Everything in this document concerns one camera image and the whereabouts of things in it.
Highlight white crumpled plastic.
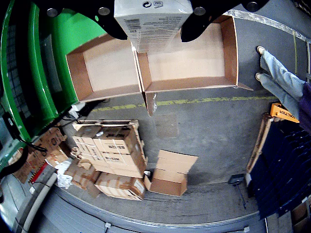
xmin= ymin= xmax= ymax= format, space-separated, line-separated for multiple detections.
xmin=56 ymin=159 xmax=73 ymax=189

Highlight flat wooden pallet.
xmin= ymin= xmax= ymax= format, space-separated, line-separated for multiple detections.
xmin=72 ymin=118 xmax=139 ymax=131

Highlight open empty cardboard carton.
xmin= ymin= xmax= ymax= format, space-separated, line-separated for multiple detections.
xmin=143 ymin=149 xmax=199 ymax=197

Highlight tall white carton box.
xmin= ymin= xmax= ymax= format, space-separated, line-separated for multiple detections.
xmin=113 ymin=0 xmax=194 ymax=53

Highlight shipping carton BS print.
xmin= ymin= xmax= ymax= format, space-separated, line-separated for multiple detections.
xmin=93 ymin=126 xmax=148 ymax=179

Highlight green metal shelf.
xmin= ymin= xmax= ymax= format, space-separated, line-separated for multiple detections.
xmin=0 ymin=0 xmax=82 ymax=175

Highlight grey cardboard sheet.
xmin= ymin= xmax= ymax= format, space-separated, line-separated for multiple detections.
xmin=40 ymin=33 xmax=63 ymax=94

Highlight grey grid panel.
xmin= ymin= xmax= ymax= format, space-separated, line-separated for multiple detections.
xmin=6 ymin=24 xmax=33 ymax=117

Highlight orange metal part black lettering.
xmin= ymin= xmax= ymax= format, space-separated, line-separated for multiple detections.
xmin=269 ymin=102 xmax=300 ymax=124

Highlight grey metal frame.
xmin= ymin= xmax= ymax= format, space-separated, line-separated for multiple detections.
xmin=305 ymin=40 xmax=311 ymax=84

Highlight brown shipping carton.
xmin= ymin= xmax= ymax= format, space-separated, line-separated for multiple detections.
xmin=72 ymin=125 xmax=104 ymax=168
xmin=64 ymin=157 xmax=102 ymax=199
xmin=94 ymin=171 xmax=146 ymax=201

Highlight upright wooden pallet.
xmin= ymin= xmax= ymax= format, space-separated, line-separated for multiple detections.
xmin=245 ymin=113 xmax=275 ymax=174

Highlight black small floor device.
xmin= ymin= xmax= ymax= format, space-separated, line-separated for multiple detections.
xmin=227 ymin=173 xmax=247 ymax=210

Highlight red bar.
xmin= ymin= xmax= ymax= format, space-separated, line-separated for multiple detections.
xmin=28 ymin=162 xmax=49 ymax=186

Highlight dark blue stacked panels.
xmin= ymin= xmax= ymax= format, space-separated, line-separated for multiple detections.
xmin=249 ymin=121 xmax=311 ymax=220

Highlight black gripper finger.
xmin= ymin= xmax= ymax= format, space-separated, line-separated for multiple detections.
xmin=180 ymin=0 xmax=271 ymax=43
xmin=31 ymin=0 xmax=128 ymax=41

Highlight black cable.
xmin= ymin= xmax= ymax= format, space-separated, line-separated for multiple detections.
xmin=13 ymin=137 xmax=48 ymax=153
xmin=58 ymin=106 xmax=86 ymax=127

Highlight blue jeans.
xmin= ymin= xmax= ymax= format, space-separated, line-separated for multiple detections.
xmin=259 ymin=50 xmax=306 ymax=120

